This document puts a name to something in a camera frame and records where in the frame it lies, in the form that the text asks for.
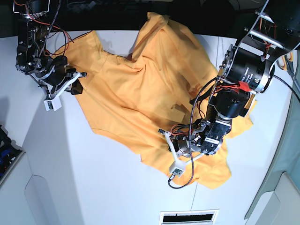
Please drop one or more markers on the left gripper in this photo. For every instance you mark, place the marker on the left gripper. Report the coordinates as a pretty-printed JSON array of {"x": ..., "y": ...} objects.
[{"x": 180, "y": 145}]

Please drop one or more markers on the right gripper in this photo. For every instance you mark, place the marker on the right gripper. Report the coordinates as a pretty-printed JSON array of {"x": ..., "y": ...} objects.
[{"x": 57, "y": 79}]

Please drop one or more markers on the yellow t-shirt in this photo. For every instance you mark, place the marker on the yellow t-shirt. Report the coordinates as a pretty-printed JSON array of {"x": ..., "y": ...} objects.
[{"x": 129, "y": 100}]

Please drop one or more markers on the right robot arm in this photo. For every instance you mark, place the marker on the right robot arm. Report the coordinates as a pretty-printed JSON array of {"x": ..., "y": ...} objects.
[{"x": 33, "y": 33}]

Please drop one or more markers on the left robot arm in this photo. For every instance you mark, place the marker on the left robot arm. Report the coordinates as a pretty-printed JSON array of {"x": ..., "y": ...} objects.
[{"x": 247, "y": 70}]

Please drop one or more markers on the blue clutter at left edge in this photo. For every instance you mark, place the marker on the blue clutter at left edge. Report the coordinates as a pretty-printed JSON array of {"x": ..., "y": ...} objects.
[{"x": 5, "y": 151}]

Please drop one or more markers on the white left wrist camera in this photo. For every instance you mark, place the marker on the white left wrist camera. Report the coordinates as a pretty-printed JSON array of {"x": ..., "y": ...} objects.
[{"x": 177, "y": 168}]

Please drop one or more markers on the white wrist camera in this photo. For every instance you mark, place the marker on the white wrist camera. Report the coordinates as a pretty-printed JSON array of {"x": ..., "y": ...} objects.
[
  {"x": 52, "y": 104},
  {"x": 177, "y": 168}
]

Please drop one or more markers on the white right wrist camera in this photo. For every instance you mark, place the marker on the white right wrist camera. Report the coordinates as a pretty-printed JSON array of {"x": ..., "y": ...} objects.
[{"x": 52, "y": 104}]

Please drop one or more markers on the table cable slot grommet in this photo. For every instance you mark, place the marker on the table cable slot grommet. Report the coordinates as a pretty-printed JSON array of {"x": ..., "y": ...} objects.
[{"x": 194, "y": 217}]

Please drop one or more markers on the orange handled scissors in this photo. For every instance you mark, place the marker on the orange handled scissors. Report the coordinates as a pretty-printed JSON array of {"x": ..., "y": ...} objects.
[{"x": 285, "y": 63}]

